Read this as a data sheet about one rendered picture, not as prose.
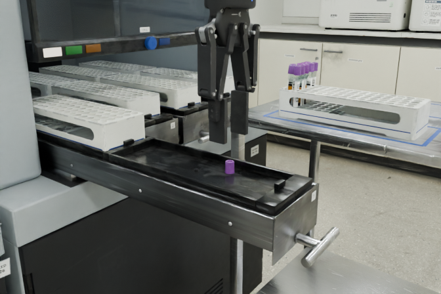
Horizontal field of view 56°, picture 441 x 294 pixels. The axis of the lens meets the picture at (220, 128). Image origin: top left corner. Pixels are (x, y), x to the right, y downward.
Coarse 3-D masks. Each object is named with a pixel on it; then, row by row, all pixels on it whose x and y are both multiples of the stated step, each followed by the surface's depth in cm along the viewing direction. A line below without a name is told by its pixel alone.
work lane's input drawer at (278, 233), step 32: (64, 160) 79; (96, 160) 73; (128, 160) 69; (160, 160) 73; (192, 160) 73; (224, 160) 71; (128, 192) 69; (160, 192) 65; (192, 192) 60; (224, 192) 58; (256, 192) 61; (288, 192) 57; (224, 224) 58; (256, 224) 55; (288, 224) 56
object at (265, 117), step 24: (264, 120) 92; (288, 120) 92; (432, 120) 92; (240, 144) 98; (312, 144) 133; (336, 144) 82; (360, 144) 78; (384, 144) 76; (408, 144) 76; (432, 144) 76; (312, 168) 135; (240, 240) 106; (240, 264) 108; (288, 264) 132; (312, 264) 132; (336, 264) 132; (360, 264) 132; (240, 288) 110; (264, 288) 121; (288, 288) 121; (312, 288) 121; (336, 288) 121; (360, 288) 121; (384, 288) 121; (408, 288) 121
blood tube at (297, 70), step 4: (296, 68) 90; (300, 68) 90; (296, 72) 91; (300, 72) 91; (296, 76) 91; (296, 80) 91; (296, 84) 91; (296, 88) 92; (296, 100) 93; (292, 104) 94; (296, 104) 93
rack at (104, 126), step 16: (48, 96) 94; (64, 96) 94; (48, 112) 82; (64, 112) 81; (80, 112) 82; (96, 112) 81; (112, 112) 82; (128, 112) 82; (48, 128) 83; (64, 128) 89; (80, 128) 90; (96, 128) 74; (112, 128) 74; (128, 128) 77; (96, 144) 75; (112, 144) 75
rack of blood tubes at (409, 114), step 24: (288, 96) 93; (312, 96) 89; (336, 96) 86; (360, 96) 86; (384, 96) 86; (408, 96) 86; (312, 120) 90; (360, 120) 84; (384, 120) 90; (408, 120) 78
